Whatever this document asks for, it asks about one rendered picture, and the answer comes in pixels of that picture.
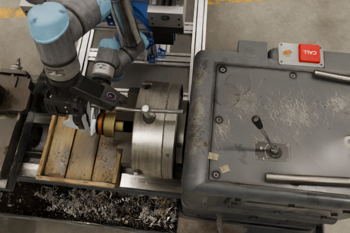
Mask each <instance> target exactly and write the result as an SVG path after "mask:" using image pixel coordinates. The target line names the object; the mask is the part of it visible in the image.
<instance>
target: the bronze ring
mask: <svg viewBox="0 0 350 233"><path fill-rule="evenodd" d="M127 128H128V122H127V121H122V120H116V113H113V112H107V114H106V113H99V114H98V116H97V119H96V125H95V129H96V133H97V134H98V135H102V136H105V137H111V138H113V137H114V132H115V131H118V132H127Z"/></svg>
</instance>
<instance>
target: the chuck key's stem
mask: <svg viewBox="0 0 350 233"><path fill-rule="evenodd" d="M141 110H142V112H143V114H144V115H145V117H146V118H147V119H152V113H150V108H149V106H148V105H143V106H142V107H141Z"/></svg>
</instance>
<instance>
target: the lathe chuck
mask: <svg viewBox="0 0 350 233"><path fill-rule="evenodd" d="M143 84H150V85H151V88H149V89H144V88H140V91H139V94H138V97H137V101H136V106H135V107H136V108H141V107H142V106H143V105H148V106H149V108H156V109H166V106H167V100H168V94H169V90H170V86H171V84H172V83H168V82H156V81H144V82H143ZM154 114H155V119H154V121H152V122H146V121H145V120H144V114H143V112H134V119H133V128H132V140H131V163H132V169H133V170H136V169H140V170H141V171H143V173H142V174H139V173H135V172H134V174H135V176H145V177H154V178H162V175H161V154H162V145H163V132H164V122H165V113H154Z"/></svg>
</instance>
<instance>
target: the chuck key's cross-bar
mask: <svg viewBox="0 0 350 233"><path fill-rule="evenodd" d="M91 108H99V109H104V108H102V107H100V106H98V105H95V104H93V103H91ZM114 110H118V111H127V112H142V110H141V108H130V107H121V106H117V107H116V108H115V109H114ZM150 113H175V114H183V110H182V109H156V108H150Z"/></svg>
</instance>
